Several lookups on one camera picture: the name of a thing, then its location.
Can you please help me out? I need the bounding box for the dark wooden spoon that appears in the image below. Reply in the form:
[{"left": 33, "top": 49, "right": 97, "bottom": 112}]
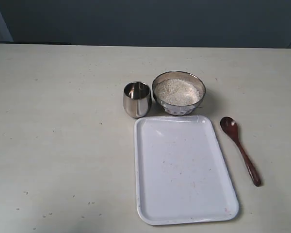
[{"left": 220, "top": 116, "right": 262, "bottom": 187}]

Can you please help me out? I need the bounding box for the steel cup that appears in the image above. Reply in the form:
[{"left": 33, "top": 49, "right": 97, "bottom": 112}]
[{"left": 123, "top": 81, "right": 152, "bottom": 118}]

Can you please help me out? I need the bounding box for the steel bowl with rice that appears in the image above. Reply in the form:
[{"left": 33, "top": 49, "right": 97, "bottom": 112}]
[{"left": 152, "top": 71, "right": 206, "bottom": 116}]

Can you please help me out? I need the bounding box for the white plastic tray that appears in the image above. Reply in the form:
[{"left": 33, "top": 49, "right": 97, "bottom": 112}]
[{"left": 134, "top": 115, "right": 239, "bottom": 225}]

